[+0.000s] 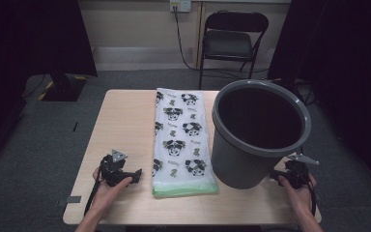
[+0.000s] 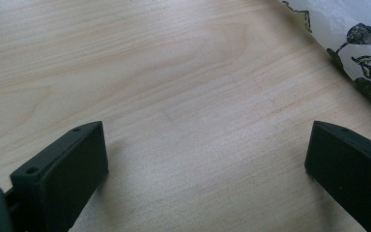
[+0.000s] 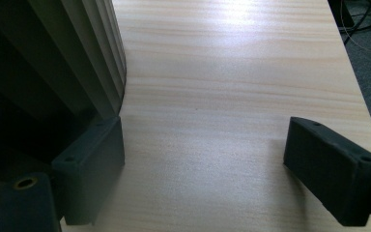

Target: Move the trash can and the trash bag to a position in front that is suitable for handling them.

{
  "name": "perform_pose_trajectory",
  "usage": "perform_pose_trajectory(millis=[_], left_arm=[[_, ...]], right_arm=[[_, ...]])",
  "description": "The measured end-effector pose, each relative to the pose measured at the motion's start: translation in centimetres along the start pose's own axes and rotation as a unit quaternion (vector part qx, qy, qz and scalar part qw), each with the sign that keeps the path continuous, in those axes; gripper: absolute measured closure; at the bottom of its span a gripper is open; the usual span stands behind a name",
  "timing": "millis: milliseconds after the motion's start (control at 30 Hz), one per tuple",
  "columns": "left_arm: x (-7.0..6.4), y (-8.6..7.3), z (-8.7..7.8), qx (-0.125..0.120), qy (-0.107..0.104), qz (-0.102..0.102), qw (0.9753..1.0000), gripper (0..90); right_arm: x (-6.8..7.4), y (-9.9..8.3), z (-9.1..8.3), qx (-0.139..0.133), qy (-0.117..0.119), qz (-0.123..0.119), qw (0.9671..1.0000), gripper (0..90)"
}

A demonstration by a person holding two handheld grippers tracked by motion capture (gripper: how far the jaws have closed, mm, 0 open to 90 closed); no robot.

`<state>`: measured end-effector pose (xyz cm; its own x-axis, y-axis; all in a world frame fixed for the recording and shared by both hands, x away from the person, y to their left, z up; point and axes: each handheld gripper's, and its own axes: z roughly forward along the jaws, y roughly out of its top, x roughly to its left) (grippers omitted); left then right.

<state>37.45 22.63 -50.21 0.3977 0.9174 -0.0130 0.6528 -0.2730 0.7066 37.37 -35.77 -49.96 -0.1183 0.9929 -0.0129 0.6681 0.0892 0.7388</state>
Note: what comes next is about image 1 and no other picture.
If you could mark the black stand base striped tape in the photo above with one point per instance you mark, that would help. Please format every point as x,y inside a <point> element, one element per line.
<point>62,87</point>

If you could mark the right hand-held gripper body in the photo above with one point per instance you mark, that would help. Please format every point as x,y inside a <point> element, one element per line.
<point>298,174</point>

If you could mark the person's left hand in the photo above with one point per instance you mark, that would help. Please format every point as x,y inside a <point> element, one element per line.
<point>106,198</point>

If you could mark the person's right hand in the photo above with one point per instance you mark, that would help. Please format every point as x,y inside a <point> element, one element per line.
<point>302,199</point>

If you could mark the grey floor tape strip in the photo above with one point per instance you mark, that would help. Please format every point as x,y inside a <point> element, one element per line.
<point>72,199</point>

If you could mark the black curtain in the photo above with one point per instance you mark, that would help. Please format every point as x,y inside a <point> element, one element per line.
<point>29,38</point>
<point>344,64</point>

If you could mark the wooden post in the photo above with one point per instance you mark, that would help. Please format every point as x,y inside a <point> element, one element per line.
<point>199,35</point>

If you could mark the black folding chair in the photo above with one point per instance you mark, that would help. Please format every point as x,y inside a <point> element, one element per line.
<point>228,43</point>

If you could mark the white wall socket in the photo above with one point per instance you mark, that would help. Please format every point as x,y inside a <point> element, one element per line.
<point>180,5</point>

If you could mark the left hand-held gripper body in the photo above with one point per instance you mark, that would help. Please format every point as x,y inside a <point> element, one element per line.
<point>112,170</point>

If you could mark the dark grey trash bin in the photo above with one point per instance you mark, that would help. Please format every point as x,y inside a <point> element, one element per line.
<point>238,167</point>

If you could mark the panda print trash bag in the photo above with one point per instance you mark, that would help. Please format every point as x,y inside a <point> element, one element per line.
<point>180,138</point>

